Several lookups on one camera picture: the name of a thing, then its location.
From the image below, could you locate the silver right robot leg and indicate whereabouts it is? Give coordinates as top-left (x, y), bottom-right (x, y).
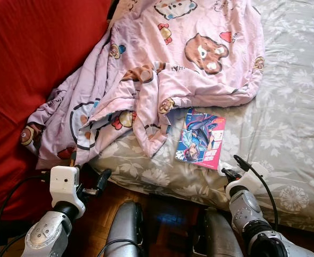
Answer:
top-left (203, 208), bottom-right (244, 257)

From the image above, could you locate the pink bear print blanket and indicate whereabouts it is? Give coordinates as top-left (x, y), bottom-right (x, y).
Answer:
top-left (20, 0), bottom-right (266, 169)

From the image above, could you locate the manga book with pink cover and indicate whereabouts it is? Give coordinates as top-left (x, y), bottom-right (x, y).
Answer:
top-left (174, 109), bottom-right (226, 170)

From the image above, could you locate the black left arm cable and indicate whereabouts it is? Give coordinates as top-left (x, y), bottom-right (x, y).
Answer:
top-left (0, 174), bottom-right (53, 257)

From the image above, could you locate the grey floral bed sheet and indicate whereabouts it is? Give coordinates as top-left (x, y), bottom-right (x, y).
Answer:
top-left (87, 0), bottom-right (314, 233)

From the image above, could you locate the red fabric cushion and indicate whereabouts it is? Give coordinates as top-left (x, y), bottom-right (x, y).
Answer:
top-left (0, 0), bottom-right (115, 223)

